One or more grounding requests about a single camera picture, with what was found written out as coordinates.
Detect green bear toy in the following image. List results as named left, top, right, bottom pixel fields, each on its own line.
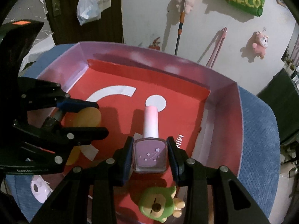
left=138, top=185, right=186, bottom=223

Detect purple cardboard box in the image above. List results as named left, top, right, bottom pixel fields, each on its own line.
left=35, top=41, right=244, bottom=224

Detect lilac white handheld device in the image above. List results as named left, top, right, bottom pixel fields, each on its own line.
left=30, top=176, right=53, bottom=203

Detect metal door handle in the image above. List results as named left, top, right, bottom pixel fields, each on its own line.
left=51, top=0, right=69, bottom=17

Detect pink plush with charm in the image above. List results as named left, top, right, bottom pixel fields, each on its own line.
left=252, top=27, right=269, bottom=59

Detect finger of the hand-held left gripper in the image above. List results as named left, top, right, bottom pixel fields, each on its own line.
left=13, top=119, right=109, bottom=167
left=18, top=77, right=100, bottom=113

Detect dark wooden door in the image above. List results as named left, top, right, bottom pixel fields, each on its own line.
left=44, top=0, right=124, bottom=46

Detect starry grey wall covering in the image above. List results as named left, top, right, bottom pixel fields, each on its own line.
left=5, top=0, right=56, bottom=68

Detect amber round disc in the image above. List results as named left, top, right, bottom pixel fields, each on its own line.
left=65, top=145, right=81, bottom=166
left=75, top=107, right=102, bottom=129

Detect lilac nail polish bottle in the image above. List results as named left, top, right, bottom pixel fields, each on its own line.
left=132, top=106, right=168, bottom=174

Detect red cardboard liner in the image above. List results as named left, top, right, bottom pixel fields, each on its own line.
left=61, top=59, right=211, bottom=224

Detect pink plastic hanger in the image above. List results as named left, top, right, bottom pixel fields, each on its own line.
left=206, top=27, right=227, bottom=68

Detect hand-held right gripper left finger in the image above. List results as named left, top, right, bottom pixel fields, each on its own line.
left=30, top=136, right=135, bottom=224

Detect translucent plastic bag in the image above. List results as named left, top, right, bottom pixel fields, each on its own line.
left=77, top=0, right=102, bottom=26

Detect dark cloth covered table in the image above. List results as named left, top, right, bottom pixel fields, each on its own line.
left=257, top=69, right=299, bottom=145

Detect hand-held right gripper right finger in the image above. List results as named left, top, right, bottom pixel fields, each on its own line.
left=166, top=136, right=271, bottom=224

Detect mop handle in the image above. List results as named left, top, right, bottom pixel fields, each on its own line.
left=174, top=0, right=189, bottom=55

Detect row of cosmetic bottles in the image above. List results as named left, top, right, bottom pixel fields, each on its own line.
left=281, top=49, right=299, bottom=84

